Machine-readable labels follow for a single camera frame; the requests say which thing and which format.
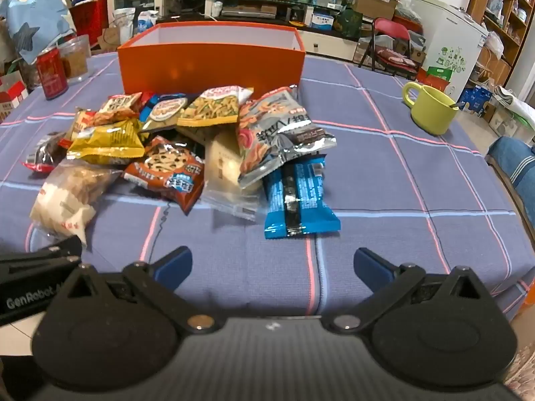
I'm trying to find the orange cardboard box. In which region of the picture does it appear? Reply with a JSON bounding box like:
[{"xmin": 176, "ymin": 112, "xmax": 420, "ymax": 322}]
[{"xmin": 117, "ymin": 23, "xmax": 307, "ymax": 99}]

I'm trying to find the small white fridge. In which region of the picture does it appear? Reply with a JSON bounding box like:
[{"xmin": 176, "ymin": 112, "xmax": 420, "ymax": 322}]
[{"xmin": 412, "ymin": 0, "xmax": 490, "ymax": 101}]

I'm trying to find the white television stand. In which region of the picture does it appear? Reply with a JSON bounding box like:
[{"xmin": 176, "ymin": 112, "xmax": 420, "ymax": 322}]
[{"xmin": 163, "ymin": 0, "xmax": 364, "ymax": 62}]

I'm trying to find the red folding chair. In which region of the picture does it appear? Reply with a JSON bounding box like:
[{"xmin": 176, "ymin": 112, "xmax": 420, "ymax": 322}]
[{"xmin": 358, "ymin": 17, "xmax": 421, "ymax": 81}]

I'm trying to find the red white carton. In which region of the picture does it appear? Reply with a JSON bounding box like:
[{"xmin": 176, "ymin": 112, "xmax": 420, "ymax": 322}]
[{"xmin": 0, "ymin": 71, "xmax": 28, "ymax": 124}]

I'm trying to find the clear cracker packet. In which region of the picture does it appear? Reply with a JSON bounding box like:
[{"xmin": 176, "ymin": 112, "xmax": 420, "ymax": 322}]
[{"xmin": 204, "ymin": 127, "xmax": 257, "ymax": 222}]

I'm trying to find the blue plaid tablecloth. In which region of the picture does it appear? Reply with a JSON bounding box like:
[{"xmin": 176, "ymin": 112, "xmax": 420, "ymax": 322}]
[{"xmin": 0, "ymin": 52, "xmax": 535, "ymax": 343}]

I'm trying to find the blue striped cushion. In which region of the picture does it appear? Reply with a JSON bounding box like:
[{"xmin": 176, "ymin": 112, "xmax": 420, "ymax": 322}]
[{"xmin": 485, "ymin": 136, "xmax": 535, "ymax": 214}]

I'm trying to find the green mug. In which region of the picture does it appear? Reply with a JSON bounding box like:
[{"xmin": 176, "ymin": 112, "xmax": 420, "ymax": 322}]
[{"xmin": 402, "ymin": 81, "xmax": 460, "ymax": 136}]

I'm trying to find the brown chocolate cookie packet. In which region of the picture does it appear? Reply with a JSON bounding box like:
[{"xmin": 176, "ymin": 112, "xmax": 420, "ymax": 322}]
[{"xmin": 123, "ymin": 136, "xmax": 206, "ymax": 215}]

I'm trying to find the blue star-print cloth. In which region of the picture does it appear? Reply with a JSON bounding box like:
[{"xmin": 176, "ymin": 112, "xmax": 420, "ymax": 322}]
[{"xmin": 0, "ymin": 0, "xmax": 78, "ymax": 65}]

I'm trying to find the blue white floor bag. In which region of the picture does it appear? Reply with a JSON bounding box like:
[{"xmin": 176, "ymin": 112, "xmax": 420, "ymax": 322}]
[{"xmin": 136, "ymin": 10, "xmax": 158, "ymax": 33}]

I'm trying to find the white glass-door cabinet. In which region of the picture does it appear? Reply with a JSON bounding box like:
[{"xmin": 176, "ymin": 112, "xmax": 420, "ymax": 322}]
[{"xmin": 106, "ymin": 0, "xmax": 166, "ymax": 30}]

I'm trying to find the small orange snack packet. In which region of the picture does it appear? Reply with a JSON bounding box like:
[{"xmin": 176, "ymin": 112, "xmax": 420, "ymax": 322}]
[{"xmin": 93, "ymin": 92, "xmax": 143, "ymax": 127}]

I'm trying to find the red storage box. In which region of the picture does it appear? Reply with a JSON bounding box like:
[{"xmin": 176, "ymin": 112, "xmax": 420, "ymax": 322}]
[{"xmin": 69, "ymin": 0, "xmax": 109, "ymax": 44}]

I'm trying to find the blue white tissue box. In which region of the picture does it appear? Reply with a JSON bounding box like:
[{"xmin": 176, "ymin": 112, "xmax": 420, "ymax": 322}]
[{"xmin": 311, "ymin": 12, "xmax": 335, "ymax": 30}]

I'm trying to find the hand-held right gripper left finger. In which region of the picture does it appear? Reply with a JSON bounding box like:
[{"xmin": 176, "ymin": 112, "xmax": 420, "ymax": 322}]
[{"xmin": 63, "ymin": 246, "xmax": 226, "ymax": 336}]

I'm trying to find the blue black-striped snack packet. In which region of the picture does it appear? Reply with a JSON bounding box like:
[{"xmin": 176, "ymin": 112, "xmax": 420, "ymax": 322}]
[{"xmin": 262, "ymin": 154, "xmax": 342, "ymax": 240}]

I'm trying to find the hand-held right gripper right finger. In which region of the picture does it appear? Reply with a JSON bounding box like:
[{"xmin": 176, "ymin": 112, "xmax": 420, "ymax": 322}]
[{"xmin": 322, "ymin": 247, "xmax": 486, "ymax": 335}]

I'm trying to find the blue floor box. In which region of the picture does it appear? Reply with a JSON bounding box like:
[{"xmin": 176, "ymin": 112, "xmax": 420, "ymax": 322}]
[{"xmin": 462, "ymin": 86, "xmax": 494, "ymax": 116}]

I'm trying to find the narrow orange yellow snack packet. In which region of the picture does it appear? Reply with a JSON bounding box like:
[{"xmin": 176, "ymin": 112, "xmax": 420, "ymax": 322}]
[{"xmin": 70, "ymin": 108, "xmax": 98, "ymax": 142}]

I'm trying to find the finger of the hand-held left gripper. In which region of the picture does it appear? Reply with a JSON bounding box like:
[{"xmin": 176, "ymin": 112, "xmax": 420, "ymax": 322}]
[{"xmin": 0, "ymin": 236, "xmax": 83, "ymax": 278}]

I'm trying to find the oval-label nut packet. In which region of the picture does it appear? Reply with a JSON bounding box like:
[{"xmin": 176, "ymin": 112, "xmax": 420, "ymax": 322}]
[{"xmin": 142, "ymin": 95, "xmax": 190, "ymax": 132}]

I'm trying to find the wooden bookshelf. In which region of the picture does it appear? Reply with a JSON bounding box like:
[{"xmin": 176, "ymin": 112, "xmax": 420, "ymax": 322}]
[{"xmin": 466, "ymin": 0, "xmax": 535, "ymax": 93}]

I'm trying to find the red drink can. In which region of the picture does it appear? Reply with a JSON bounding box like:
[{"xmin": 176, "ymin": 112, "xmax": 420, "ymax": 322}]
[{"xmin": 37, "ymin": 48, "xmax": 70, "ymax": 101}]

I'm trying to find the yellow green chips packet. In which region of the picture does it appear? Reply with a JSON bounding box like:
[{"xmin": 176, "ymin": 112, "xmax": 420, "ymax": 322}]
[{"xmin": 177, "ymin": 86, "xmax": 255, "ymax": 128}]

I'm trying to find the dark green bag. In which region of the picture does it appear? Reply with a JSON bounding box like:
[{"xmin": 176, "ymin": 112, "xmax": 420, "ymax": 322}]
[{"xmin": 332, "ymin": 8, "xmax": 363, "ymax": 36}]

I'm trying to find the silver media player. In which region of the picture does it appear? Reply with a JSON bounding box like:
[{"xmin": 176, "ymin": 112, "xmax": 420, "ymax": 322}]
[{"xmin": 221, "ymin": 6, "xmax": 277, "ymax": 20}]

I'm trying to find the brown cardboard box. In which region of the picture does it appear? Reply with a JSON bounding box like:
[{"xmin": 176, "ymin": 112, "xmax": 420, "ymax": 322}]
[{"xmin": 353, "ymin": 0, "xmax": 398, "ymax": 20}]

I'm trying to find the small cardboard floor box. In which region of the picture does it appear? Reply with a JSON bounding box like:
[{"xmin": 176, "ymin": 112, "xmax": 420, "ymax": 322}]
[{"xmin": 98, "ymin": 27, "xmax": 123, "ymax": 53}]

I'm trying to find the clear white bread packet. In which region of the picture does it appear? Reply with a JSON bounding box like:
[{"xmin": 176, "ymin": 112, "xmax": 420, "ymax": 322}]
[{"xmin": 29, "ymin": 159, "xmax": 123, "ymax": 248}]

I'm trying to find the dark red snack packet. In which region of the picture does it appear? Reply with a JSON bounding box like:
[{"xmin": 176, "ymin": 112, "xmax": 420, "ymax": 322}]
[{"xmin": 22, "ymin": 131, "xmax": 70, "ymax": 174}]

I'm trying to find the silver pink snack packet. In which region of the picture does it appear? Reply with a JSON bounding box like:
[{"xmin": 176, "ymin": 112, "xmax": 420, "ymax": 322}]
[{"xmin": 237, "ymin": 86, "xmax": 337, "ymax": 188}]

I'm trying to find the clear glass jar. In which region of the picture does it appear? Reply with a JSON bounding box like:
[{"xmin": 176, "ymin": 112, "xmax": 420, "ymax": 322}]
[{"xmin": 59, "ymin": 35, "xmax": 91, "ymax": 85}]

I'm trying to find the orange green shopping bag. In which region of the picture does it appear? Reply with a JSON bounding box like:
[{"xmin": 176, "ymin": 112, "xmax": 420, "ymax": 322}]
[{"xmin": 418, "ymin": 66, "xmax": 454, "ymax": 91}]

